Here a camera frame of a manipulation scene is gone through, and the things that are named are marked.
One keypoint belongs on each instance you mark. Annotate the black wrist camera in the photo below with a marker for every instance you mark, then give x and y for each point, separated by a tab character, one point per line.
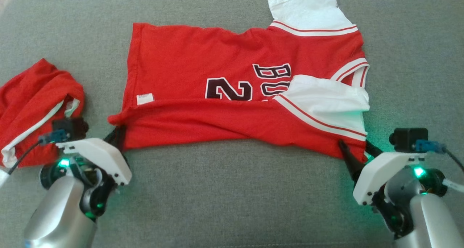
70	126
407	139

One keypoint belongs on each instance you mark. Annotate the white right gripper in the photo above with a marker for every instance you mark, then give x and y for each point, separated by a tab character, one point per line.
384	168

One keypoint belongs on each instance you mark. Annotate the red and white jersey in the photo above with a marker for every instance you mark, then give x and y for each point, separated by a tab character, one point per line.
181	59

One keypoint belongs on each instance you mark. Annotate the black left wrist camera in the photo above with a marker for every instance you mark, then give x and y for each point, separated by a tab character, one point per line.
70	126

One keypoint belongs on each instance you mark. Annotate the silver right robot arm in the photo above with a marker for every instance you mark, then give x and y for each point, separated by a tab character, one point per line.
431	219

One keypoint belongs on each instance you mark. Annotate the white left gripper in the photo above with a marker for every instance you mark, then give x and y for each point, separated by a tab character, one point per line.
101	153

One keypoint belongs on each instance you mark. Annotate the red shorts with white stripe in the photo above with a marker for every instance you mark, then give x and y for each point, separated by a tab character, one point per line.
29	95

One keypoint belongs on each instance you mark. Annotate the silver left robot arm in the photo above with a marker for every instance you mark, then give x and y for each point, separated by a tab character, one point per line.
61	211

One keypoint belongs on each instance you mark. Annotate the large grey sofa ottoman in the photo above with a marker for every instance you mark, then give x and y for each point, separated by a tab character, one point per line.
232	193

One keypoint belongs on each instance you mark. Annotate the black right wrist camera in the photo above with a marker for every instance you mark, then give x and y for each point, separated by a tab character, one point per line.
407	139

